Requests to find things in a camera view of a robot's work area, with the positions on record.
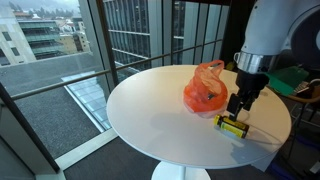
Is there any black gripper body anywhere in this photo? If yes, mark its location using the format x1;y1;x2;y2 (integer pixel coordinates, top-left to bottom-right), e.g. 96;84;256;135
235;69;270;100

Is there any yellow and brown bottle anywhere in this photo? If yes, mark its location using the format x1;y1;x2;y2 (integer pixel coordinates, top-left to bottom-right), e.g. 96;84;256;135
213;114;250;140

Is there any orange plastic bag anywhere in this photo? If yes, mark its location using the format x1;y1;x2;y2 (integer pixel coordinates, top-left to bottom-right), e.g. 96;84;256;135
182;59;229;118

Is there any white round table base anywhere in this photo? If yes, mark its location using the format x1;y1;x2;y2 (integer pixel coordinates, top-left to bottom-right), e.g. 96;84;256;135
150;160;212;180

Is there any metal window railing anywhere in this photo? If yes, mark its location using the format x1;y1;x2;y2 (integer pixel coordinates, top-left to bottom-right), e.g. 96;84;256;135
10;38;231;102

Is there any dark window mullion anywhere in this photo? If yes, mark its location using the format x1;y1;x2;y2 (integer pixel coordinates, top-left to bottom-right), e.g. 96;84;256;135
95;0;120;88

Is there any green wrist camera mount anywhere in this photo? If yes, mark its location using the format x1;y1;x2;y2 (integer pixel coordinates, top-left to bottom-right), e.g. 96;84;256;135
265;65;310;97

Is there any black window frame post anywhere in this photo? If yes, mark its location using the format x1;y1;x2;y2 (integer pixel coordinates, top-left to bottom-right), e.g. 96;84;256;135
0;81;62;173

